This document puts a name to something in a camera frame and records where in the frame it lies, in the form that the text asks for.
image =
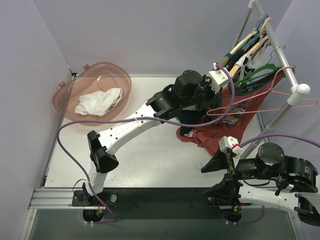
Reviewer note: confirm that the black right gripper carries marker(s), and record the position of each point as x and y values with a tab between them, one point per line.
231	175

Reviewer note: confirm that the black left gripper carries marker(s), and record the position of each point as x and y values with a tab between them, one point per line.
208	93

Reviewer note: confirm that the pink wire hanger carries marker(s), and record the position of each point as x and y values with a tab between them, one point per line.
243	106

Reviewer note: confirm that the rust red tank top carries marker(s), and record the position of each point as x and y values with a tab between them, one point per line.
208	137

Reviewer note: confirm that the black white striped tank top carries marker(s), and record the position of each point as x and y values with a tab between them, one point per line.
246	61

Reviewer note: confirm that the green plastic hanger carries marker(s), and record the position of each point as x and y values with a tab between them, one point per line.
256	79

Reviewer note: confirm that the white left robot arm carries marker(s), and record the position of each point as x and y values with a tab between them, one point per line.
189	89

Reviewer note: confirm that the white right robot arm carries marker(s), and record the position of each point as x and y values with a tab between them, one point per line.
271	179

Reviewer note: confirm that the cream plastic hanger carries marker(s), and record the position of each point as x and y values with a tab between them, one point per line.
238	44

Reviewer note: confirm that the teal blue hanger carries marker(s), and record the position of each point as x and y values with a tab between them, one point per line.
254	35

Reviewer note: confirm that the beige wooden hanger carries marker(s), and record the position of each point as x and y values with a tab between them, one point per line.
256	52

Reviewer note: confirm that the navy blue garment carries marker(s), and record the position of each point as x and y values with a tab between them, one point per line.
190	117

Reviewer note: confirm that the metal clothes rack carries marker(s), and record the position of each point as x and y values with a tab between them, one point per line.
282	57

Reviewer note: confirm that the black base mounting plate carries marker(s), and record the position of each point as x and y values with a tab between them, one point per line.
155	203

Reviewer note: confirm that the pink translucent plastic basket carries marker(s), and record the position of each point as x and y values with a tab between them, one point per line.
100	76

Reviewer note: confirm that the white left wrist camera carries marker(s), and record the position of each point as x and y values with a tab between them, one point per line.
219	76

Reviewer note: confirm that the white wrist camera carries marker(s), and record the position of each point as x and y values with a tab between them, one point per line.
219	76
230	143

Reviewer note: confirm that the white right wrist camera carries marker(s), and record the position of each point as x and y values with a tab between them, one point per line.
230	143

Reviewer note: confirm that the aluminium frame rail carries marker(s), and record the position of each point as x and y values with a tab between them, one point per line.
51	198

